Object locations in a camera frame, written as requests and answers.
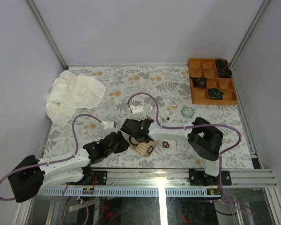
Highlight beige jewelry box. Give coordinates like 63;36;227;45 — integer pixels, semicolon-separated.
126;136;157;158

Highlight black bangle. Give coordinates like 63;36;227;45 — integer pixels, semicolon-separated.
128;136;139;146

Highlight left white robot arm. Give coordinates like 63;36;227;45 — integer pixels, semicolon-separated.
8;132;129;203

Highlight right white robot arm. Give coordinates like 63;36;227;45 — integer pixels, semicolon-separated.
120;117;223;185

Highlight floral patterned tablecloth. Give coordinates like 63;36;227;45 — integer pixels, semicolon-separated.
44;65;253;169

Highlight white crumpled cloth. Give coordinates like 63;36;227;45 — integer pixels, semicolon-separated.
45;70;107;127

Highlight black flower orange dots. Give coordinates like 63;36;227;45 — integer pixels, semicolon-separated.
191;76;207;89

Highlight black flower green swirls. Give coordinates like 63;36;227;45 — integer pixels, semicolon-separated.
207;88;224;100

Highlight orange wooden divided tray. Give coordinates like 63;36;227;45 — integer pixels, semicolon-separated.
188;58;238;105

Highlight black fabric flower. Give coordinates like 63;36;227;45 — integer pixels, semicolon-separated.
217;67;232;78
215;59;229;68

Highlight black fabric flower top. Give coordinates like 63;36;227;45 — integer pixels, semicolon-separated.
215;59;229;68

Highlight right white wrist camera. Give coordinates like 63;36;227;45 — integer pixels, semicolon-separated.
130;105;147;121

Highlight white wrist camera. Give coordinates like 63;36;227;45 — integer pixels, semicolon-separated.
101;120;117;133
130;105;147;121

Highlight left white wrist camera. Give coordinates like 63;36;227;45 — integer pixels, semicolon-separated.
101;120;117;133

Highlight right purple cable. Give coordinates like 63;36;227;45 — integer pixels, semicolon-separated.
127;92;256;216

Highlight purple cable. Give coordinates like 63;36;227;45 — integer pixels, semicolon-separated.
0;113;104;202
127;92;256;216

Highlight thin silver cuff bracelet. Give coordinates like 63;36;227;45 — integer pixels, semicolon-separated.
175;141;191;153

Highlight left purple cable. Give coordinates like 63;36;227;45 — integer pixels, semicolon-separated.
0;113;104;202

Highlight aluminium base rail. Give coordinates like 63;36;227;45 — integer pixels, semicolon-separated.
38;169;276;197

